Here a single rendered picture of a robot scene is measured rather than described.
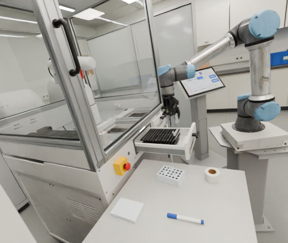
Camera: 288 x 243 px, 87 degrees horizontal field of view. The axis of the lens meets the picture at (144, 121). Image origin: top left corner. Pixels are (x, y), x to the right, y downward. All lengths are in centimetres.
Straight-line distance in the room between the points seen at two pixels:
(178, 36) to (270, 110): 187
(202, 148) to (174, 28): 175
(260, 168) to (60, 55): 132
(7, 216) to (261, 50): 103
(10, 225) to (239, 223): 66
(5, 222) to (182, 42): 252
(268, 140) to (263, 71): 40
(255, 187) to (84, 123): 124
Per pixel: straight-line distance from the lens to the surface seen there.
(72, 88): 66
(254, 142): 112
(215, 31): 417
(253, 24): 94
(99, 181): 78
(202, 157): 223
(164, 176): 84
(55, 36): 67
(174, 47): 261
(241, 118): 119
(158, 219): 73
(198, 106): 191
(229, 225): 73
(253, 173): 135
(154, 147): 94
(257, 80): 100
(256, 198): 151
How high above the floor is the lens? 134
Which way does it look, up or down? 19 degrees down
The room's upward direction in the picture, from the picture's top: 11 degrees counter-clockwise
